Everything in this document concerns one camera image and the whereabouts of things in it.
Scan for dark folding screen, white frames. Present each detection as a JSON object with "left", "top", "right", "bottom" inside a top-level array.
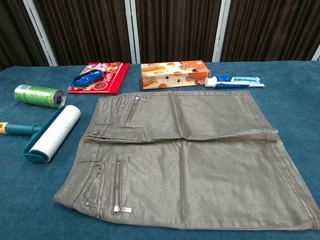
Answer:
[{"left": 0, "top": 0, "right": 320, "bottom": 72}]

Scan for blue clip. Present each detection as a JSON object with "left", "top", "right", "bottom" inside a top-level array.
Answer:
[{"left": 71, "top": 69, "right": 107, "bottom": 88}]

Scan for orange snack box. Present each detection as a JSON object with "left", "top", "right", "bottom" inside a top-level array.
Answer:
[{"left": 140, "top": 60, "right": 211, "bottom": 90}]

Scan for white and blue toothpaste tube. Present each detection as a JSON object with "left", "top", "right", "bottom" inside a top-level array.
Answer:
[{"left": 204, "top": 75, "right": 266, "bottom": 89}]

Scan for teal table cloth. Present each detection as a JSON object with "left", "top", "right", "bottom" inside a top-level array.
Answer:
[{"left": 0, "top": 60, "right": 320, "bottom": 240}]

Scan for white teal lint brush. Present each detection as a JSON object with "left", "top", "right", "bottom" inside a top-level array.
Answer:
[{"left": 0, "top": 104, "right": 82, "bottom": 165}]

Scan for red spiral notebook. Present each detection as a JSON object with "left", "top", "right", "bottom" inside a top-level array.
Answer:
[{"left": 67, "top": 61, "right": 131, "bottom": 96}]

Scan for folded grey-brown shorts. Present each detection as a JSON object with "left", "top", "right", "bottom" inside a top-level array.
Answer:
[{"left": 53, "top": 90, "right": 320, "bottom": 231}]

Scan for green drink can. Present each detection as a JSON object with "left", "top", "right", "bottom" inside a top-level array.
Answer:
[{"left": 14, "top": 84, "right": 67, "bottom": 109}]

